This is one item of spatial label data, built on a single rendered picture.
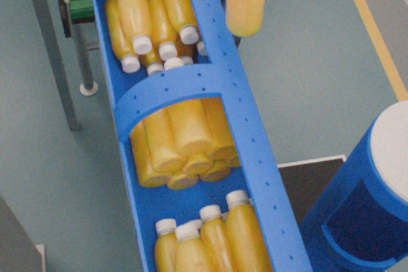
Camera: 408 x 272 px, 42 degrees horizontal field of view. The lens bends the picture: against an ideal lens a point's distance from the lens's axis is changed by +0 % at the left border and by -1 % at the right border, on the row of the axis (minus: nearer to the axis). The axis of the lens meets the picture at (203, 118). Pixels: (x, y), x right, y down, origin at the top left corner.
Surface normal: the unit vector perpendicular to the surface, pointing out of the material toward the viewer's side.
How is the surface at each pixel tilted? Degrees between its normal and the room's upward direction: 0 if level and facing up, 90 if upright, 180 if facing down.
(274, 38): 0
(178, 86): 9
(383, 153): 0
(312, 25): 0
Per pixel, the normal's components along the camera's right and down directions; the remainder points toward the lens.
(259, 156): 0.66, -0.50
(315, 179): 0.07, -0.51
